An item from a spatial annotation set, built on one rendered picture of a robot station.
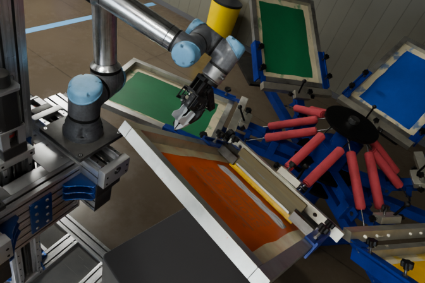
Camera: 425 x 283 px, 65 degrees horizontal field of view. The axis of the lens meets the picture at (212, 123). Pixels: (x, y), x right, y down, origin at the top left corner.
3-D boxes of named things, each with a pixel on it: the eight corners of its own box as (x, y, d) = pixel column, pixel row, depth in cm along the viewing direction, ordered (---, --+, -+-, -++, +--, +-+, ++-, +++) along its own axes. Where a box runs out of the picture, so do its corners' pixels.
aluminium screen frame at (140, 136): (259, 293, 72) (271, 281, 71) (117, 129, 98) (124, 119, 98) (319, 241, 141) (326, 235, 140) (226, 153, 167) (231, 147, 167)
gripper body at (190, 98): (174, 97, 111) (195, 68, 109) (187, 103, 118) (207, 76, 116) (188, 110, 107) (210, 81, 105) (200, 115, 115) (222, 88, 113)
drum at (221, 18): (233, 47, 538) (247, 4, 495) (218, 54, 504) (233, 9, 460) (209, 35, 551) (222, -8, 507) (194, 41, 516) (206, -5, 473)
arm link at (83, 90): (59, 112, 121) (59, 82, 113) (82, 96, 132) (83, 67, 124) (88, 126, 120) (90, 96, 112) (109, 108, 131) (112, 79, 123)
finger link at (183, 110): (162, 121, 113) (178, 100, 112) (171, 124, 118) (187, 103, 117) (167, 126, 112) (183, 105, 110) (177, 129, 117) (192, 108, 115)
